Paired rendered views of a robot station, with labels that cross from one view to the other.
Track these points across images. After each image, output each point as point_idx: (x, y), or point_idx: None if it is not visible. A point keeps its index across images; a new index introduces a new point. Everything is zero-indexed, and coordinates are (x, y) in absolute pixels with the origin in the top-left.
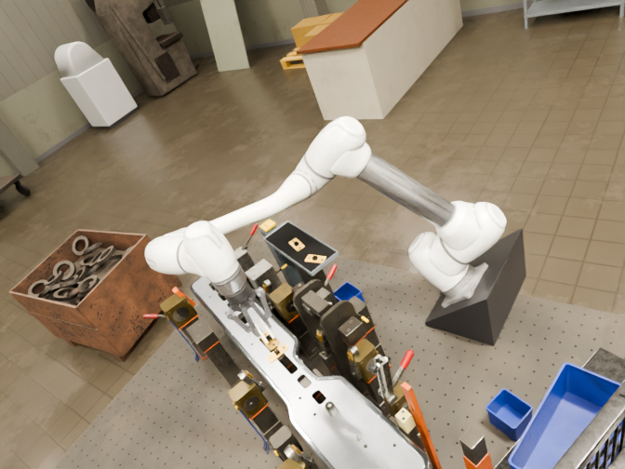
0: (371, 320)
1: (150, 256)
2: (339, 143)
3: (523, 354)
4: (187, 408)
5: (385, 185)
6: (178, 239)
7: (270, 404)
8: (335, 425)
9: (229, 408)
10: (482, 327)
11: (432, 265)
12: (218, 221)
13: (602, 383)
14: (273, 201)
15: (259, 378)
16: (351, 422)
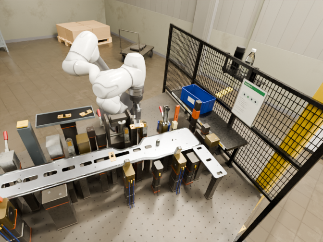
0: None
1: (113, 83)
2: (94, 41)
3: (144, 118)
4: None
5: (103, 64)
6: (119, 68)
7: (106, 200)
8: (164, 145)
9: (92, 226)
10: None
11: (113, 102)
12: (96, 73)
13: (188, 87)
14: (96, 66)
15: (84, 203)
16: (165, 140)
